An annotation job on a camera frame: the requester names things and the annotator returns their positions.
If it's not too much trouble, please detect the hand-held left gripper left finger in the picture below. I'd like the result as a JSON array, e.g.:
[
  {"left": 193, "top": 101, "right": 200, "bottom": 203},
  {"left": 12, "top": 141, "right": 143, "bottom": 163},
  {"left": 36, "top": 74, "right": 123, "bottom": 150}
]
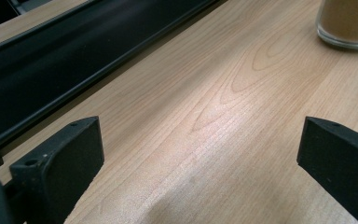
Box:
[{"left": 8, "top": 116, "right": 105, "bottom": 224}]

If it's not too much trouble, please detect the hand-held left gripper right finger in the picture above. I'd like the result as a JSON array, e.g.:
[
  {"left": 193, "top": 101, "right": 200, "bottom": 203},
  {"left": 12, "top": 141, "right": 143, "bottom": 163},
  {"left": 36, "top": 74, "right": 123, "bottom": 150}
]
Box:
[{"left": 296, "top": 116, "right": 358, "bottom": 224}]

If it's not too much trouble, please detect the black metal shelf rack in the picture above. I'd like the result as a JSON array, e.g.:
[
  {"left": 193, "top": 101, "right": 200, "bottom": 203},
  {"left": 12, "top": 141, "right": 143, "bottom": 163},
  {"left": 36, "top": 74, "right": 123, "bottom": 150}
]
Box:
[{"left": 0, "top": 0, "right": 227, "bottom": 174}]

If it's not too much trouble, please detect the dark-lid glass spice jar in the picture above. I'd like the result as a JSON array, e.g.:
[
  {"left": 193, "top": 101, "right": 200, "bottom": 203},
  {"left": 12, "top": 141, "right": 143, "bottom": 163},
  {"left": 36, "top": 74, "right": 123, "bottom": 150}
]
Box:
[{"left": 315, "top": 0, "right": 358, "bottom": 50}]

